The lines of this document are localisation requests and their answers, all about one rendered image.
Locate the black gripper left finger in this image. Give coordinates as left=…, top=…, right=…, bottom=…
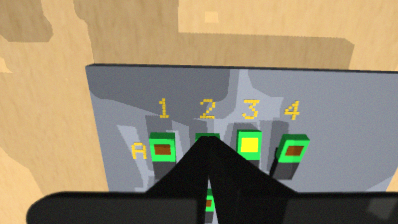
left=26, top=136, right=210, bottom=224

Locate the grey switch panel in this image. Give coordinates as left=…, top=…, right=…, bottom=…
left=85, top=63, right=398, bottom=192

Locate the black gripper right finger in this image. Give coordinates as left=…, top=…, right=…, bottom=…
left=208, top=136, right=398, bottom=224

